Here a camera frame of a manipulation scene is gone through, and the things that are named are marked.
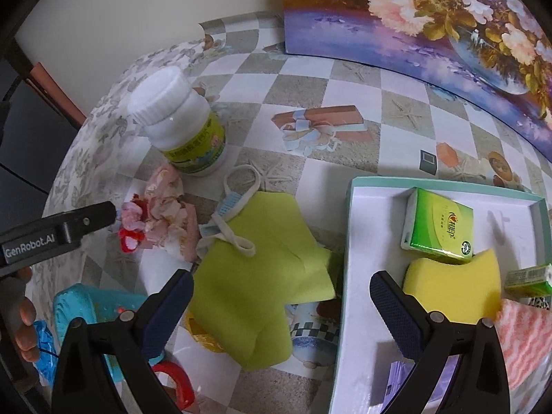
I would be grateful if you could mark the pink floral scrunchie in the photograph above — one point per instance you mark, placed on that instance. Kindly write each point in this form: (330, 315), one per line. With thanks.
(160, 218)

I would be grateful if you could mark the flower painting canvas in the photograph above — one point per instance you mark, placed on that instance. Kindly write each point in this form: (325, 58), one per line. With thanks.
(495, 54)

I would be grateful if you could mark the person's left hand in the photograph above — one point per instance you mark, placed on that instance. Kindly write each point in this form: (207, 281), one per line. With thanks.
(26, 336)

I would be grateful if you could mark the dark cabinet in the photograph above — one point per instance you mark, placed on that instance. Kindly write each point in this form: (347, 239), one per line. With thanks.
(34, 141)

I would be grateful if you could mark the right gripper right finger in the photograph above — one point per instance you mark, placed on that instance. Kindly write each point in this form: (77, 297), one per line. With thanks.
(479, 383)

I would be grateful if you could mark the yellow sponge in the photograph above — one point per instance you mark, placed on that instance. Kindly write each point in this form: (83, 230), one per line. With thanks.
(464, 293)

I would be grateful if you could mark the pink white striped cloth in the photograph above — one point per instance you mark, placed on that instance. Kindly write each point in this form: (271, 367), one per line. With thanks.
(525, 336)

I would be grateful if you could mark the grey floral white blanket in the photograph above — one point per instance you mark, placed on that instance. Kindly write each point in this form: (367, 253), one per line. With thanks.
(104, 163)

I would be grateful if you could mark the teal edged white tray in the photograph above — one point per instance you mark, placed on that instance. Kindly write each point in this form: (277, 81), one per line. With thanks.
(513, 223)

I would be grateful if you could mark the purple wipe packet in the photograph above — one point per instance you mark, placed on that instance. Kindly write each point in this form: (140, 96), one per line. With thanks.
(400, 370)

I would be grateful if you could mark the white pill bottle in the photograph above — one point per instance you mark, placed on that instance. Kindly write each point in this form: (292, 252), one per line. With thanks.
(178, 121)

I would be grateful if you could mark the green tissue pack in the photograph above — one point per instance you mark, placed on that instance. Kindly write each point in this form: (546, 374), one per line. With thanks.
(438, 226)
(529, 282)

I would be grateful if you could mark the green microfibre cloth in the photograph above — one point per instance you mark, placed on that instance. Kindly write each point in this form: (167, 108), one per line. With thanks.
(240, 300)

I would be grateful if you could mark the teal plastic toy box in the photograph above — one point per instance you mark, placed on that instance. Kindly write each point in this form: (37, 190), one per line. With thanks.
(92, 304)

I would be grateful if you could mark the checkered patterned tablecloth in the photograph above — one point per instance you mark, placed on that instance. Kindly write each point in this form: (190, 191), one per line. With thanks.
(309, 126)

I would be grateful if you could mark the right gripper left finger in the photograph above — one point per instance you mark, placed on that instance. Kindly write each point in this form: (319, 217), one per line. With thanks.
(82, 382)

